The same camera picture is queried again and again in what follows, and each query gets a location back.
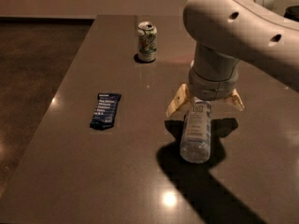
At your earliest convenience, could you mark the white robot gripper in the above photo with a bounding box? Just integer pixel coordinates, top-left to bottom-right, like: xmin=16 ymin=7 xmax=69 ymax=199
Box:
xmin=165 ymin=68 xmax=245 ymax=118

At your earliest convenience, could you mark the clear plastic water bottle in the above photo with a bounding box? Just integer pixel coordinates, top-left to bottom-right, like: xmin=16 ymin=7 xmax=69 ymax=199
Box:
xmin=180 ymin=97 xmax=211 ymax=163

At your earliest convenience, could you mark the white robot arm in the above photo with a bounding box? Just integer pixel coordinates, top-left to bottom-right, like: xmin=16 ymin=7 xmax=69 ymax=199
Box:
xmin=166 ymin=0 xmax=299 ymax=117

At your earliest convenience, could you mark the white green soda can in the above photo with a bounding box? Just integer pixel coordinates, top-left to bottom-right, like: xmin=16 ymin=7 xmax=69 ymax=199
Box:
xmin=137 ymin=21 xmax=157 ymax=63

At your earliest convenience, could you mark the dark blue snack bar wrapper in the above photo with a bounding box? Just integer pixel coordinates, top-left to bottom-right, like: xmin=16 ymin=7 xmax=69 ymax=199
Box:
xmin=90 ymin=93 xmax=121 ymax=131

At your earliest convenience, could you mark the clear jar with black lid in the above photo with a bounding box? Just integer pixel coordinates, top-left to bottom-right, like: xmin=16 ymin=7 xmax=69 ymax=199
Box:
xmin=284 ymin=6 xmax=299 ymax=21

